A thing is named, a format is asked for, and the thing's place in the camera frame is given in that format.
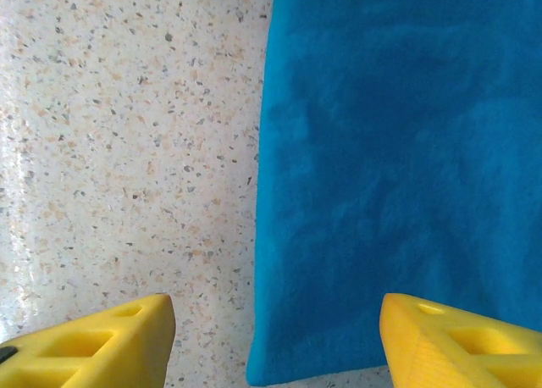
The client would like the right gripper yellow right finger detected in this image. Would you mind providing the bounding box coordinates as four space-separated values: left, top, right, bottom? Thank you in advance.
379 293 542 388

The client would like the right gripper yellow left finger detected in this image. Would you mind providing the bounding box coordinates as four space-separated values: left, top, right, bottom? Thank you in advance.
0 293 177 388

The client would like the blue t-shirt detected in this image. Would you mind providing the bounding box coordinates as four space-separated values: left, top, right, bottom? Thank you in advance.
246 0 542 385

